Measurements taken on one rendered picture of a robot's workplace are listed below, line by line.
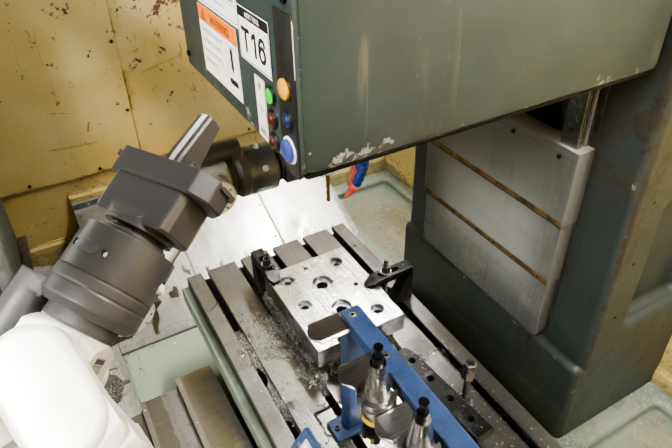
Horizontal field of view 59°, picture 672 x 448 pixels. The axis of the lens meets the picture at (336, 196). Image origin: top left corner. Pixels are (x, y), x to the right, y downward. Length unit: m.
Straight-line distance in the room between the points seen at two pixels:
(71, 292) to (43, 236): 1.72
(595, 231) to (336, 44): 0.82
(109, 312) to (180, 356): 1.37
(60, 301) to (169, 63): 1.58
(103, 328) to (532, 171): 1.00
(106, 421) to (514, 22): 0.64
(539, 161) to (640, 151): 0.21
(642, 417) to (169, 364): 1.33
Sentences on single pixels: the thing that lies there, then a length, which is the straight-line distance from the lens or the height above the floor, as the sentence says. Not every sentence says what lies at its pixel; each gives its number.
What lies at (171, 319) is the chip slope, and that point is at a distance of 1.96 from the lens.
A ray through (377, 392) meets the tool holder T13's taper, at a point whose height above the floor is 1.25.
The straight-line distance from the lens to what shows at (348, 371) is 1.00.
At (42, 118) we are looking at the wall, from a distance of 2.03.
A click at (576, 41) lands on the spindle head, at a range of 0.93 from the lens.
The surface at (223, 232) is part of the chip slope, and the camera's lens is 2.10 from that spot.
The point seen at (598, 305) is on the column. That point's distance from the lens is 1.41.
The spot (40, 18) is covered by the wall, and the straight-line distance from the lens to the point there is 1.94.
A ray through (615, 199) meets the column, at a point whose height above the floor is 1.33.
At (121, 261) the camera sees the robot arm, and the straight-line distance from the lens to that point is 0.51.
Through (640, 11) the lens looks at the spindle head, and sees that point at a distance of 1.02.
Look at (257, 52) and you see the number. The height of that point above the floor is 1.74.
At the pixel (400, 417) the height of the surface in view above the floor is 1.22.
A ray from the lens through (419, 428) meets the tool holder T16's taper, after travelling 0.86.
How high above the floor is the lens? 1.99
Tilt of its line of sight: 34 degrees down
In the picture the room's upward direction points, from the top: 1 degrees counter-clockwise
